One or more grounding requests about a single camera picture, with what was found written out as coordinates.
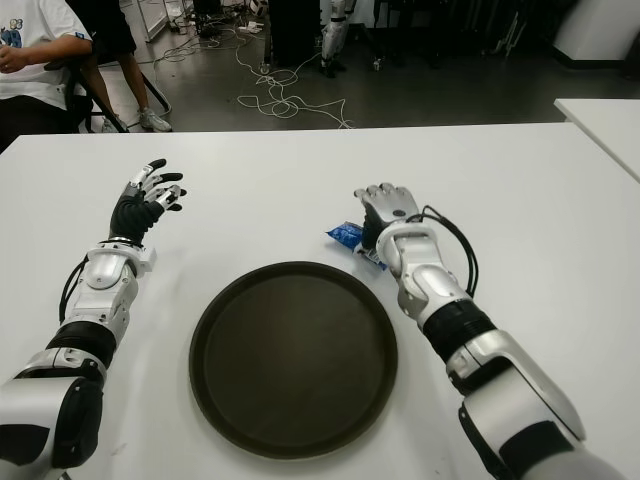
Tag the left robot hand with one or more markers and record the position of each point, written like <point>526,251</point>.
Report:
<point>130,215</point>

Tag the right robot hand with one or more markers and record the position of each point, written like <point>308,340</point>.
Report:
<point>392,205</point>

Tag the blue Oreo packet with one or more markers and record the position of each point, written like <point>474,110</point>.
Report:
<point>342,234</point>

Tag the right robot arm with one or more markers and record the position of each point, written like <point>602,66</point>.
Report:
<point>505,360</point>

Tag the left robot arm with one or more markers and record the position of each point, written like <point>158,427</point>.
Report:
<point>102,300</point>

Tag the black chair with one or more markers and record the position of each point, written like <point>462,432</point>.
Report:
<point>75,107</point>

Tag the black wheeled stand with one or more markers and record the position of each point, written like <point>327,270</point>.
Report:
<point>377,63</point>

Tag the seated person white t-shirt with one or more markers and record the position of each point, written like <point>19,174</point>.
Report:
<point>30,75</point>

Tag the white humanoid robot legs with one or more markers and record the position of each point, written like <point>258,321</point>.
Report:
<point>332,37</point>

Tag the round dark brown tray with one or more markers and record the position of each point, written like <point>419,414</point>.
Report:
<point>295,360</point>

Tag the standing person black shorts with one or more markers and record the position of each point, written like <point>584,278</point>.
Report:
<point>112,25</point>

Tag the black cabinet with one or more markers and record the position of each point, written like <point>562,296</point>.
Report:
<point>295,35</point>

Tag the white cabinet panel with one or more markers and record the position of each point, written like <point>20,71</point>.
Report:
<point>152,20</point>

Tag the white side table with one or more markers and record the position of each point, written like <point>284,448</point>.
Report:
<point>610,125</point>

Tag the white rounded pillar base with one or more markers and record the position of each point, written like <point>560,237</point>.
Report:
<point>600,30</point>

